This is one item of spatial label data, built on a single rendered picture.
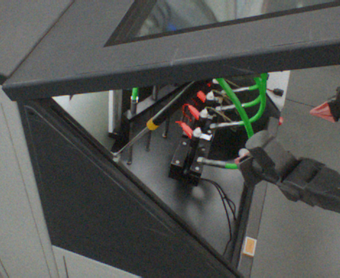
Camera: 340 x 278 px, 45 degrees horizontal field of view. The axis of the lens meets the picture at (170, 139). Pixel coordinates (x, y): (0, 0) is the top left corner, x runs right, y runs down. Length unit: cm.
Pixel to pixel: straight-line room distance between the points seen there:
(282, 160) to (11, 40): 56
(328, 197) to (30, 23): 64
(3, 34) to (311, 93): 262
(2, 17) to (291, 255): 191
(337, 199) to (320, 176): 6
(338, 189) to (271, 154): 15
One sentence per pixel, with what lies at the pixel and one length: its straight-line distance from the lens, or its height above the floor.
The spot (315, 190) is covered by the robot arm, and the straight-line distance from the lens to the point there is 79.
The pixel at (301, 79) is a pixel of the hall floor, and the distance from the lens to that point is 327.
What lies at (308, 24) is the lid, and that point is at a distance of 53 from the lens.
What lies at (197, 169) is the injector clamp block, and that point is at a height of 98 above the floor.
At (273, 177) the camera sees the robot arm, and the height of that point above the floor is 133.
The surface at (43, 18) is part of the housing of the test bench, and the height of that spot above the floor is 150.
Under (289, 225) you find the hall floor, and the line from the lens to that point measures 245.
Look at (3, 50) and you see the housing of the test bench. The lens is 81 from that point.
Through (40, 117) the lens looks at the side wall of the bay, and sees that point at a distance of 80.
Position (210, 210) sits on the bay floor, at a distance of 138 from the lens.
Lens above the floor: 202
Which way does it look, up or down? 51 degrees down
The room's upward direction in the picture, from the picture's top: 12 degrees clockwise
